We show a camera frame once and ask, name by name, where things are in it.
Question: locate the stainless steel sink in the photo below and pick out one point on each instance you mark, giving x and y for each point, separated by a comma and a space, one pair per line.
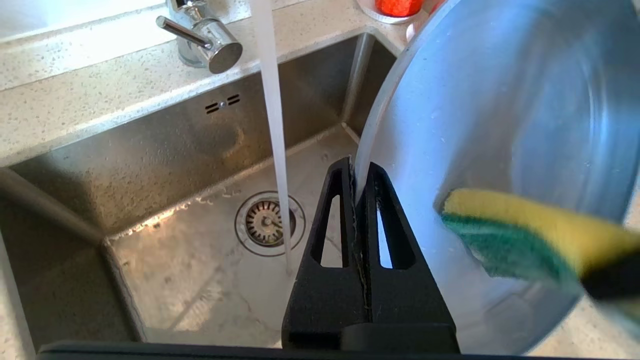
175, 210

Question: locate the metal drain strainer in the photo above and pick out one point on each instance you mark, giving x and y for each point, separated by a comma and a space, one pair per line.
265, 222

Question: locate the orange toy pumpkin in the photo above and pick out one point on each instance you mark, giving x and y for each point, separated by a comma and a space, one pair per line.
397, 6

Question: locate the grey plate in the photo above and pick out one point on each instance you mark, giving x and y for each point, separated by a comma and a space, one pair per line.
500, 125

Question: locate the chrome faucet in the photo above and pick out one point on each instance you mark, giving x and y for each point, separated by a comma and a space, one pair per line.
210, 35

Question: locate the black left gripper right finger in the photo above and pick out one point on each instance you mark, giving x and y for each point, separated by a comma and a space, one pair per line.
410, 305

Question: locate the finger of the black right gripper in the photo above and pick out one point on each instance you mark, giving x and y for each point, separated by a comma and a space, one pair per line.
612, 280

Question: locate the yellow green sponge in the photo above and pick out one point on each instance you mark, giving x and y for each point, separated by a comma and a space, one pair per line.
525, 235

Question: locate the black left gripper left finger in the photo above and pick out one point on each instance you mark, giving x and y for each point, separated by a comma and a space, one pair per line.
320, 305

